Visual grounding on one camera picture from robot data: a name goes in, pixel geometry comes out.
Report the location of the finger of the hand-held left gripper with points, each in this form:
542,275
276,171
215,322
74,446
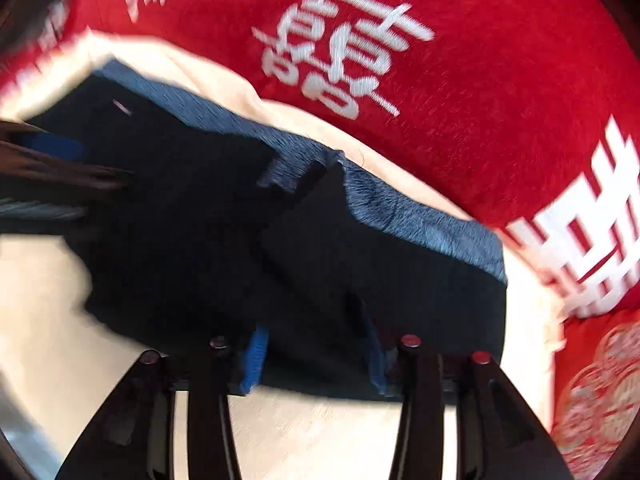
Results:
50,147
75,175

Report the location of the red floral pillow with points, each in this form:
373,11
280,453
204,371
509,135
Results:
600,390

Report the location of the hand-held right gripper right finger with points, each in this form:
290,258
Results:
377,367

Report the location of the black pants with floral stripe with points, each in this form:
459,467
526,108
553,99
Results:
200,260

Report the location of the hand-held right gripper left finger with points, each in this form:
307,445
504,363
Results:
252,360

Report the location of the red printed blanket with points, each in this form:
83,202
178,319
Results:
475,110

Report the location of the white bed sheet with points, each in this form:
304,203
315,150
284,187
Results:
300,435

